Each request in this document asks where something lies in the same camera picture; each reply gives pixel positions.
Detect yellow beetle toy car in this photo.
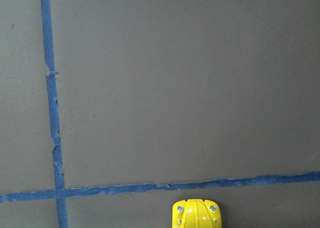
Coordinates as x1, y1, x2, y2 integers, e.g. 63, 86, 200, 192
171, 199, 222, 228

